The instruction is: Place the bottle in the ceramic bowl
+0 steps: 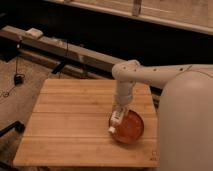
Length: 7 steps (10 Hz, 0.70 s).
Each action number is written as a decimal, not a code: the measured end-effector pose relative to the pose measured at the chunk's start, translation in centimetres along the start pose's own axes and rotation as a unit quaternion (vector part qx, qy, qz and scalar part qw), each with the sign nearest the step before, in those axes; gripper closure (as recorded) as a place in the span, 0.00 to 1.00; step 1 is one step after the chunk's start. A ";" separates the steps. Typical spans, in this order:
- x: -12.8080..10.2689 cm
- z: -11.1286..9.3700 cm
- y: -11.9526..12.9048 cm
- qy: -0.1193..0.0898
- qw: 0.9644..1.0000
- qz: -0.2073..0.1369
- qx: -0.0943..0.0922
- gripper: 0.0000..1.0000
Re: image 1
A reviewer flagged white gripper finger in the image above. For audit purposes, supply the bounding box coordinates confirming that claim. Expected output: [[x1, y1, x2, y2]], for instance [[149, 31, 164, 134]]
[[120, 107, 126, 122]]

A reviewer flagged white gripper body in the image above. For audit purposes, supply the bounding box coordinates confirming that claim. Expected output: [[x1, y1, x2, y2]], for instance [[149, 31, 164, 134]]
[[113, 81, 134, 110]]

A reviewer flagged small white bottle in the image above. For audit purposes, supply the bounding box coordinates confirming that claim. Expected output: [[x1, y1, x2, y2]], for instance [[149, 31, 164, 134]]
[[108, 108, 121, 134]]

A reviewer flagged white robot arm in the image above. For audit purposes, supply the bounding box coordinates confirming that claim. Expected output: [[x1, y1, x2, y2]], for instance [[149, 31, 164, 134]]
[[109, 60, 213, 171]]

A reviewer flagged orange ceramic bowl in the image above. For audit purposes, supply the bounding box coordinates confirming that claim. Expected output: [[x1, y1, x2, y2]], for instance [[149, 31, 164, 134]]
[[108, 110, 144, 144]]

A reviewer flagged wooden board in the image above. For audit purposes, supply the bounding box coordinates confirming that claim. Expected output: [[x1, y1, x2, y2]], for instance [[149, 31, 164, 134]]
[[13, 79, 158, 168]]

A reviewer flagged upper wooden shelf edge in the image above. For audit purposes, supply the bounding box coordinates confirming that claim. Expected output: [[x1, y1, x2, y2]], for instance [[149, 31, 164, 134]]
[[49, 0, 213, 36]]

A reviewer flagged black bar at left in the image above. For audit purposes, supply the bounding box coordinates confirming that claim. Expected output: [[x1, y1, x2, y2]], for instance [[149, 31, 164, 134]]
[[0, 121, 25, 137]]

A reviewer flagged small white box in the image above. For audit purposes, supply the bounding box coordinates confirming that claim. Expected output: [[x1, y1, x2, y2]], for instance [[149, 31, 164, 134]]
[[26, 28, 43, 38]]

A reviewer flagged long wooden beam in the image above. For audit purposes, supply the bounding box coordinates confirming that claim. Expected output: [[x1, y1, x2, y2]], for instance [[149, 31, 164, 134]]
[[0, 25, 123, 72]]

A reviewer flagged black cable with plug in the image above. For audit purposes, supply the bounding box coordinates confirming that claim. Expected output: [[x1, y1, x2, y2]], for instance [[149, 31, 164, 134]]
[[0, 35, 25, 98]]

